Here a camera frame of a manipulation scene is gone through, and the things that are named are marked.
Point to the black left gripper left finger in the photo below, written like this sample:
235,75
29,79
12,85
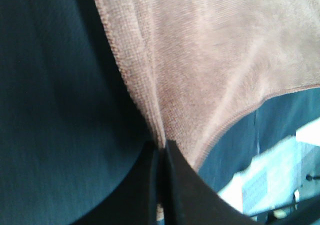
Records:
134,201

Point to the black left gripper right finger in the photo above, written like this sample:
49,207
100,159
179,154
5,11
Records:
187,200

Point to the brown towel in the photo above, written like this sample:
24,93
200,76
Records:
195,67

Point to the white plastic storage bin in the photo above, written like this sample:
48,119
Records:
286,173

